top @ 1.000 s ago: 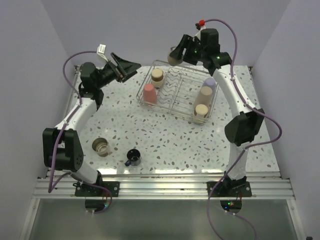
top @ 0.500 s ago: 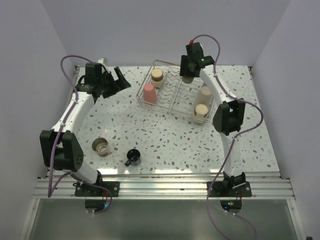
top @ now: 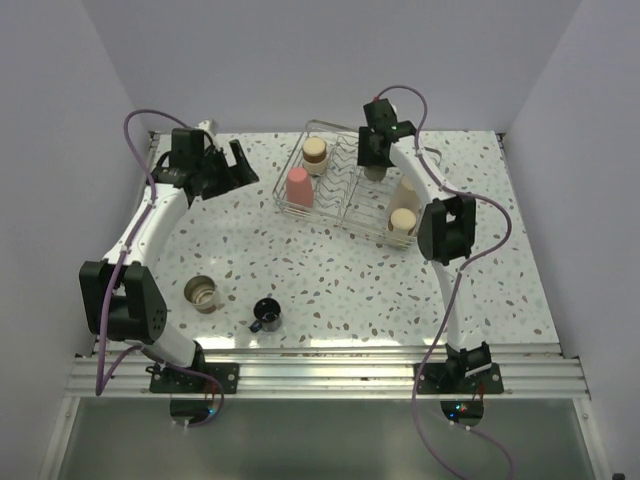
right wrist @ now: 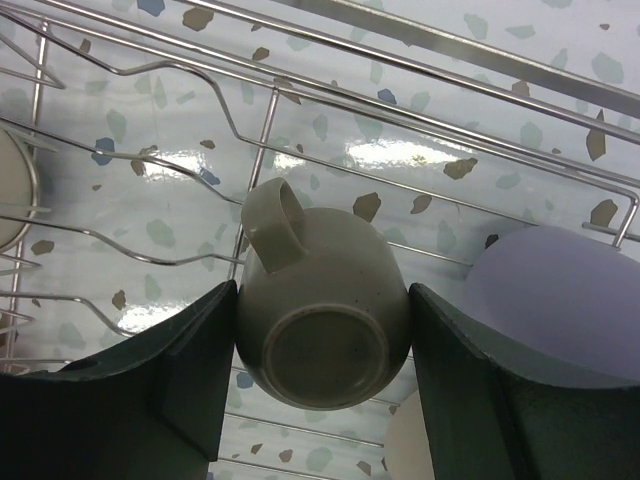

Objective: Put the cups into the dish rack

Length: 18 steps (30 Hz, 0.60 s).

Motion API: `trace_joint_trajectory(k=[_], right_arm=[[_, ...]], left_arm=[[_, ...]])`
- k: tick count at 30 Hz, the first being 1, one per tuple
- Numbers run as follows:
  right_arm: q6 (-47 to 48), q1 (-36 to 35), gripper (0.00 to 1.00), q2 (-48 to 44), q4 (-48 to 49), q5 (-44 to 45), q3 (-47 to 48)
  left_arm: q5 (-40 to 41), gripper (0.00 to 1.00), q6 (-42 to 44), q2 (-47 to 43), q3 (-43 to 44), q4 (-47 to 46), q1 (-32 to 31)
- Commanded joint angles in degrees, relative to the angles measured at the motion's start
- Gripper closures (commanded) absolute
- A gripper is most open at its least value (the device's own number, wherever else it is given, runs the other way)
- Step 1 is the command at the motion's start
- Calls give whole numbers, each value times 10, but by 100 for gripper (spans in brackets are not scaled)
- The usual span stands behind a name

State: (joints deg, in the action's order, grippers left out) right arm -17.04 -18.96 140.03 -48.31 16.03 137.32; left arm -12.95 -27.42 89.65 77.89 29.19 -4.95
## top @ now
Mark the coral pink cup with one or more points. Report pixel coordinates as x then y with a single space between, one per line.
299 188

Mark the wire dish rack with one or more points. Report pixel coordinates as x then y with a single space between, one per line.
342 196

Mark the white steel cup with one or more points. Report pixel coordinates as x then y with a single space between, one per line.
202 293
314 151

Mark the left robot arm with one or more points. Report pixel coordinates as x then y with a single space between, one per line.
121 297

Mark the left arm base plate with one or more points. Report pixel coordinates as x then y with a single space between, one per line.
165 380

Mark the aluminium rail frame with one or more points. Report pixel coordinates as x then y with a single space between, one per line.
540 372

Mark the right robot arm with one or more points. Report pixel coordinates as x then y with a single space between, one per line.
445 238

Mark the tall beige cup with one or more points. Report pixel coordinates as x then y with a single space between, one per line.
404 196

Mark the small olive metal mug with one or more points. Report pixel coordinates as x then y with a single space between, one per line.
375 173

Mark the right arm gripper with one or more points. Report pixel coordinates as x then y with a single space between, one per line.
365 154

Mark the black mug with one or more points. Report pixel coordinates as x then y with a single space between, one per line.
267 316

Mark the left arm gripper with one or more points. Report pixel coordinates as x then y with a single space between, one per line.
236 176

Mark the white steel cup cork base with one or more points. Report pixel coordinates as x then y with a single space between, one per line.
402 221

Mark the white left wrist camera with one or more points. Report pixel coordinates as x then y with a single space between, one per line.
208 125

